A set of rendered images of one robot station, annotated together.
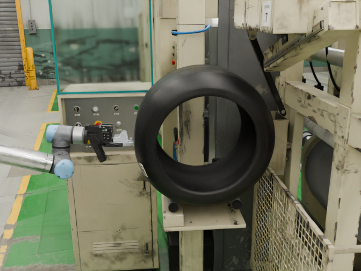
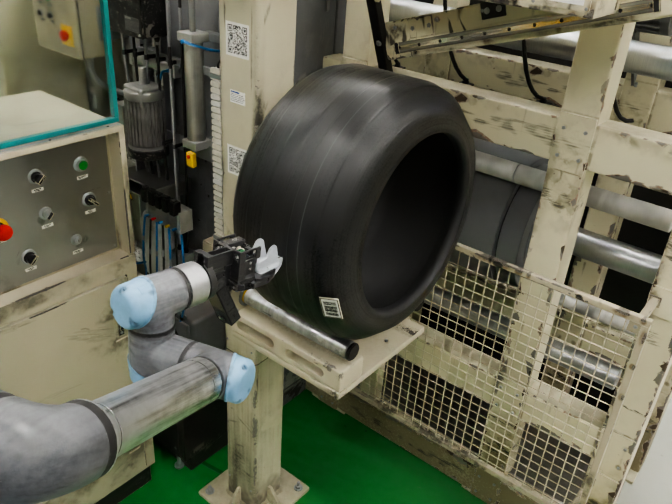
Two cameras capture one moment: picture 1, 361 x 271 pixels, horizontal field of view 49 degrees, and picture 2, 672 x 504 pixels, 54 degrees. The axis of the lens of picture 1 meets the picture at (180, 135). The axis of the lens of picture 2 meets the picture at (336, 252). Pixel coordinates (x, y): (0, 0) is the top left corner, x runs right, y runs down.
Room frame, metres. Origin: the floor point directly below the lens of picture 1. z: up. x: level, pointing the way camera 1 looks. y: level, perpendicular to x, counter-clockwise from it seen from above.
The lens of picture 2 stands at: (0.79, 0.97, 1.82)
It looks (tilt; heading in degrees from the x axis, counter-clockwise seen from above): 29 degrees down; 311
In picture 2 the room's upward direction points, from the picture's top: 4 degrees clockwise
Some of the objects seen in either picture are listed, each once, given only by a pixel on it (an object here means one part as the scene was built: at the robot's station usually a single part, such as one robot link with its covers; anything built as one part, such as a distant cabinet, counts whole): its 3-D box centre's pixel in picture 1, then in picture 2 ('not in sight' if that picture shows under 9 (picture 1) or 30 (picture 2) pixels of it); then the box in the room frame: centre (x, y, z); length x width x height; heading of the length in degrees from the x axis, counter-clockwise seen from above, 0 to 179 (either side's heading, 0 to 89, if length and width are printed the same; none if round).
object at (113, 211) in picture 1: (114, 182); (19, 342); (2.42, 0.44, 0.63); 0.56 x 0.41 x 1.27; 94
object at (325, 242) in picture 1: (279, 258); (459, 356); (1.52, -0.44, 0.65); 0.90 x 0.02 x 0.70; 4
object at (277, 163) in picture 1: (266, 142); not in sight; (1.97, -0.46, 1.05); 0.20 x 0.15 x 0.30; 4
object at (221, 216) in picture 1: (200, 208); (329, 330); (1.72, -0.09, 0.80); 0.37 x 0.36 x 0.02; 94
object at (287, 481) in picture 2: not in sight; (254, 487); (1.97, -0.05, 0.02); 0.27 x 0.27 x 0.04; 4
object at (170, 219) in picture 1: (171, 202); (294, 342); (1.71, 0.05, 0.84); 0.36 x 0.09 x 0.06; 4
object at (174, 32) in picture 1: (190, 30); not in sight; (1.97, -0.05, 1.62); 0.19 x 0.19 x 0.06; 4
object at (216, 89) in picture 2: not in sight; (225, 160); (2.06, -0.02, 1.19); 0.05 x 0.04 x 0.48; 94
